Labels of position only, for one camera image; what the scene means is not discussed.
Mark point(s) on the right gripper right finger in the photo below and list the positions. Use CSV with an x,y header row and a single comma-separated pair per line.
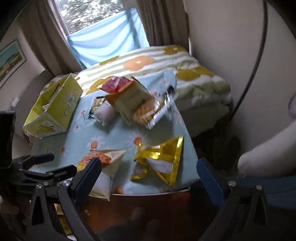
x,y
243,210

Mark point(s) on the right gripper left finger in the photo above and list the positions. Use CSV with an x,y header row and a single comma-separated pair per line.
x,y
42,223

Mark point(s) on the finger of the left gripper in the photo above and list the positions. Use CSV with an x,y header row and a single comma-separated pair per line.
x,y
27,161
50,177

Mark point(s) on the orange yellow snack bag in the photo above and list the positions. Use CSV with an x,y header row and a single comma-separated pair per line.
x,y
110,162

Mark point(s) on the green cardboard box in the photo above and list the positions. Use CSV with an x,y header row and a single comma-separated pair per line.
x,y
52,112

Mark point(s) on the white roll snack pack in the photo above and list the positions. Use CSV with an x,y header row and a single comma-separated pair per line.
x,y
102,110

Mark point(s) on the cream orange snack bag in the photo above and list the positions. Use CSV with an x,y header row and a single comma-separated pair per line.
x,y
129,98

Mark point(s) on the gold foil snack bag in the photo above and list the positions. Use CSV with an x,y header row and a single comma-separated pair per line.
x,y
163,160

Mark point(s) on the pink striped snack bag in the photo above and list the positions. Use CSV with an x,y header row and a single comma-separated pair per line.
x,y
114,84

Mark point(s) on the clear waffle cookie pack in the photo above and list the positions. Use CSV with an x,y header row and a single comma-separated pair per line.
x,y
152,111

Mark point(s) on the white box on headboard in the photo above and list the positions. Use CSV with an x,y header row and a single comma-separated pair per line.
x,y
15,102

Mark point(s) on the grey bed headboard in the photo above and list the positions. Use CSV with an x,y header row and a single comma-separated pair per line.
x,y
21,144

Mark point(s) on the light blue daisy tablecloth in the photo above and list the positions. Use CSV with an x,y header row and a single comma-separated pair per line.
x,y
86,133

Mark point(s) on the framed landscape picture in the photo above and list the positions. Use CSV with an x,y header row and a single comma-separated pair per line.
x,y
11,58

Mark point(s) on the floral striped quilt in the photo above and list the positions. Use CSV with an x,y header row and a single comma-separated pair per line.
x,y
196,85

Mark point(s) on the left beige curtain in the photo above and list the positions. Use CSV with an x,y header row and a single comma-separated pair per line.
x,y
45,36

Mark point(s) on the beige curtain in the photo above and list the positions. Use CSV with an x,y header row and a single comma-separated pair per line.
x,y
45,36
165,22

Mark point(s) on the blue window cloth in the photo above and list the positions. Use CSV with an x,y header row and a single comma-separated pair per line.
x,y
107,38

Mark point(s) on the right beige curtain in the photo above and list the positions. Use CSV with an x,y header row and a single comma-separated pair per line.
x,y
165,22

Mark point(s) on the window frame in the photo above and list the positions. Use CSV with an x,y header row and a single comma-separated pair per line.
x,y
74,15

